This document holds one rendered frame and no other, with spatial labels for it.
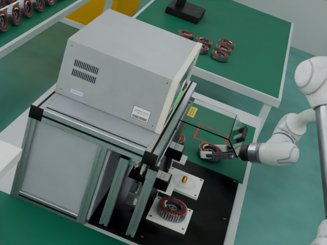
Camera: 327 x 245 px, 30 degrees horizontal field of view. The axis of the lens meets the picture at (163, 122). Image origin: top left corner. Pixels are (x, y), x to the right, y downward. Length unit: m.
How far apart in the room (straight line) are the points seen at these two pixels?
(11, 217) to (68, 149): 0.30
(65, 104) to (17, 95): 2.36
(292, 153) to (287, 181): 1.95
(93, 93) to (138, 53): 0.20
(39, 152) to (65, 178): 0.12
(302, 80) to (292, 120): 0.59
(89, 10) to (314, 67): 4.01
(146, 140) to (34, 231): 0.47
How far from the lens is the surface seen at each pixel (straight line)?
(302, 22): 7.43
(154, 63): 2.04
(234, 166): 2.80
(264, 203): 4.13
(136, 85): 2.00
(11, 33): 3.42
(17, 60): 4.91
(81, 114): 2.02
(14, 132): 2.54
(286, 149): 2.57
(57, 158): 2.06
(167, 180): 2.19
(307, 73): 2.07
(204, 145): 2.79
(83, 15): 5.90
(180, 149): 2.41
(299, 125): 2.64
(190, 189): 2.46
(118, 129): 2.00
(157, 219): 2.23
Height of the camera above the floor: 2.08
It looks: 27 degrees down
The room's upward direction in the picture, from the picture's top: 20 degrees clockwise
